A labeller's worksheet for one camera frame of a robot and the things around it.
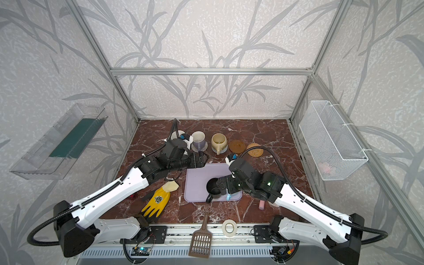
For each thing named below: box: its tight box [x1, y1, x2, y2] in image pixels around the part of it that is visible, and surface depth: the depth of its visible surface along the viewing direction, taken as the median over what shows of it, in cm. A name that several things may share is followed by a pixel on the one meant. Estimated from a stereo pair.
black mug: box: [205, 177, 222, 203], surface depth 82 cm
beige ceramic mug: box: [210, 133, 228, 156], surface depth 100 cm
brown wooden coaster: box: [228, 139, 246, 155], surface depth 107 cm
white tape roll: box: [221, 219, 238, 238], surface depth 77 cm
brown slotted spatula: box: [188, 211, 213, 259], surface depth 73 cm
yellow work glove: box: [141, 180, 180, 218], surface depth 84 cm
